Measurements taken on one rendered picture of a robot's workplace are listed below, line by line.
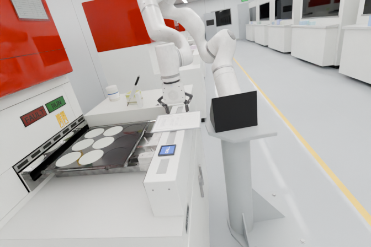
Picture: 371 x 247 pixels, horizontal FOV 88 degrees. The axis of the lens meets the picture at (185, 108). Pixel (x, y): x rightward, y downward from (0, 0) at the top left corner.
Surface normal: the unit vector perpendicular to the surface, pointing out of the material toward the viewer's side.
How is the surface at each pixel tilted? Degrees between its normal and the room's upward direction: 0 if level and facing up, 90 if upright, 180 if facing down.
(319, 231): 0
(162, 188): 90
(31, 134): 90
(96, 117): 90
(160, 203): 90
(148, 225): 0
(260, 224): 0
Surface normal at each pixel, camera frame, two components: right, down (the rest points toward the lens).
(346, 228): -0.16, -0.91
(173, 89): -0.08, 0.37
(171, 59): 0.46, 0.27
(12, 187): 0.98, -0.11
